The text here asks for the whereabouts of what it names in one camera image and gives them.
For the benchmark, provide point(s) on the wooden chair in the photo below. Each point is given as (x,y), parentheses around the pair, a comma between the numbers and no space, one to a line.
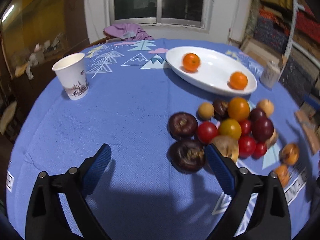
(108,39)

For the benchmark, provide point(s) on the small red cherry tomato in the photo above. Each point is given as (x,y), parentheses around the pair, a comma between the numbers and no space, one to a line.
(260,150)

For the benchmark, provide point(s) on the striped orange pepino fruit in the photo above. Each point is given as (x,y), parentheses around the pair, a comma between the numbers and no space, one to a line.
(283,174)

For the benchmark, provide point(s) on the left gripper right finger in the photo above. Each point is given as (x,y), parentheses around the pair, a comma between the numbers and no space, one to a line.
(270,218)

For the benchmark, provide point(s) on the sliding glass window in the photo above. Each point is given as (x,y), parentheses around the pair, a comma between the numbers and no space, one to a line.
(188,13)

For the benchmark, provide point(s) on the dark water chestnut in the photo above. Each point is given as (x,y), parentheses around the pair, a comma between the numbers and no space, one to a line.
(220,109)
(182,125)
(187,155)

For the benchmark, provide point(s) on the pale blotched fruit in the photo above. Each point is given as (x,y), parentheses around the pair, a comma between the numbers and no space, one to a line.
(227,146)

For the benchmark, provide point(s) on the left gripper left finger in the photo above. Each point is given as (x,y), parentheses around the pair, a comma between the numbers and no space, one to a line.
(45,216)

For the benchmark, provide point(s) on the white paper cup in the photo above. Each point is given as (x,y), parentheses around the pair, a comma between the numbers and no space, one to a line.
(71,73)

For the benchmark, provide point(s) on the blue printed tablecloth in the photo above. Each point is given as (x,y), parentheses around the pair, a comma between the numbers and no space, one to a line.
(132,93)

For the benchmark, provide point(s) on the large orange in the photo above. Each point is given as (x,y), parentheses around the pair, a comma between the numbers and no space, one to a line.
(191,62)
(238,81)

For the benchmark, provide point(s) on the purple cloth on chair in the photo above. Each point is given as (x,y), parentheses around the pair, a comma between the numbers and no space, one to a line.
(127,32)

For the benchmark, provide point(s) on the small tan longan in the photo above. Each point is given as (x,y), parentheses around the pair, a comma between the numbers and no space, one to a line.
(205,111)

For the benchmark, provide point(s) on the white round plate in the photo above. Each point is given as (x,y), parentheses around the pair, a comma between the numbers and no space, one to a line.
(213,73)

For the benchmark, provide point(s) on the orange yellow tomato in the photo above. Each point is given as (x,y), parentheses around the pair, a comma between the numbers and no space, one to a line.
(238,109)

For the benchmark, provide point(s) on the tan round fruit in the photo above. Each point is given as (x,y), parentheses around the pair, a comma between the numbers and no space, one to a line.
(267,106)

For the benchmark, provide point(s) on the wooden glass display cabinet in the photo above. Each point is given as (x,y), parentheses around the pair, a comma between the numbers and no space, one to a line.
(35,31)

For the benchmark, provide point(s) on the dark purple plum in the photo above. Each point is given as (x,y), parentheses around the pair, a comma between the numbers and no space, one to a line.
(262,129)
(256,114)

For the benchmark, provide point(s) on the speckled tan fruit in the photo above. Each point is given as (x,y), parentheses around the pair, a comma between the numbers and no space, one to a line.
(289,155)

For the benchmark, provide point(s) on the storage shelf with boxes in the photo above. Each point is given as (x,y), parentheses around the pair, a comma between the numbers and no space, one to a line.
(290,28)

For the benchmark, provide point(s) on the leaning picture frame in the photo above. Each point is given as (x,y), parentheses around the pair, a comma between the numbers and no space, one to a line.
(262,53)

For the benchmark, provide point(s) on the beige blotched fruit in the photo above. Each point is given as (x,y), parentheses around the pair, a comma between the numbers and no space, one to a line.
(272,140)

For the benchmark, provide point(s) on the white beverage can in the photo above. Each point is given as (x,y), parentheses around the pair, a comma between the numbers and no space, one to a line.
(270,75)

